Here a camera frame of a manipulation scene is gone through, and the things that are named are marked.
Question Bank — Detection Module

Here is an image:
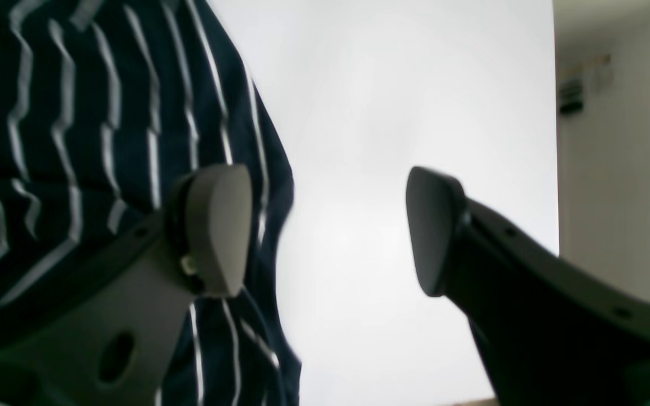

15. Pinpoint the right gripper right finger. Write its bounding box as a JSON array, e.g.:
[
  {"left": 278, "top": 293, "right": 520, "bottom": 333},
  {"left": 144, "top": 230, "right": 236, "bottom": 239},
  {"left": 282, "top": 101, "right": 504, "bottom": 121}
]
[{"left": 406, "top": 166, "right": 650, "bottom": 405}]

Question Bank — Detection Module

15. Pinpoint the navy white striped t-shirt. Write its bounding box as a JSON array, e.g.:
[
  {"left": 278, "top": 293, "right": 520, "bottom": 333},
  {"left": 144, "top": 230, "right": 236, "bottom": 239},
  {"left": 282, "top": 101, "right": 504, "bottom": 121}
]
[{"left": 0, "top": 1, "right": 301, "bottom": 405}]

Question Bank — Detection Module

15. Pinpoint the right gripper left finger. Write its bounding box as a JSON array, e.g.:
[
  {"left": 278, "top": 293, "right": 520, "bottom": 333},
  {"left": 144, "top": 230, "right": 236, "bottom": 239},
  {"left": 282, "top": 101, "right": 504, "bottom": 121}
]
[{"left": 0, "top": 164, "right": 253, "bottom": 405}]

